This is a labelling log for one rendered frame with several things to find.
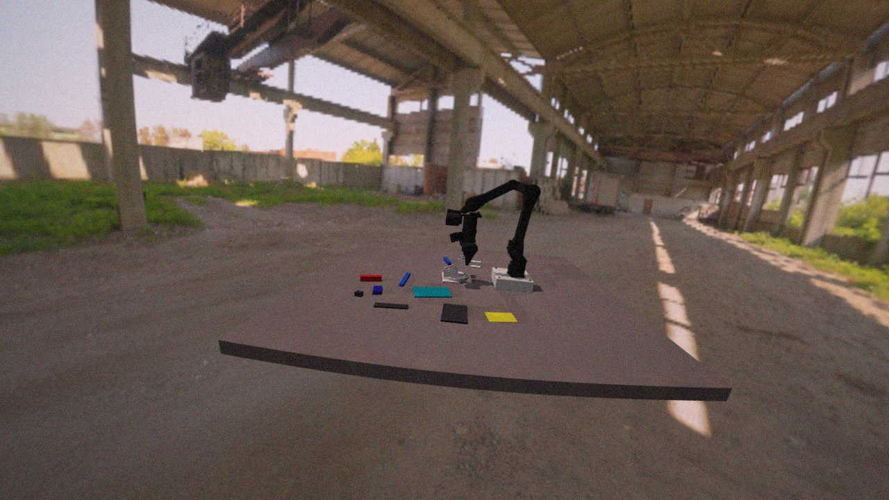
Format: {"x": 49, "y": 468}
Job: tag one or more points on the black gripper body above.
{"x": 469, "y": 244}

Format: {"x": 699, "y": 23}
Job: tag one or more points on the teal flat rectangular plate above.
{"x": 431, "y": 292}

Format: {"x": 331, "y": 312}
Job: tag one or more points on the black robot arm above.
{"x": 515, "y": 248}

